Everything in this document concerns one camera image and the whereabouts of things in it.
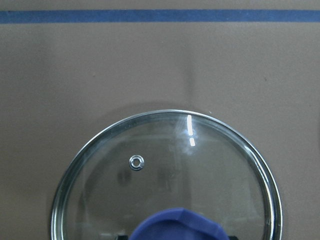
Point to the glass lid with purple knob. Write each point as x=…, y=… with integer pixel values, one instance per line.
x=171, y=174

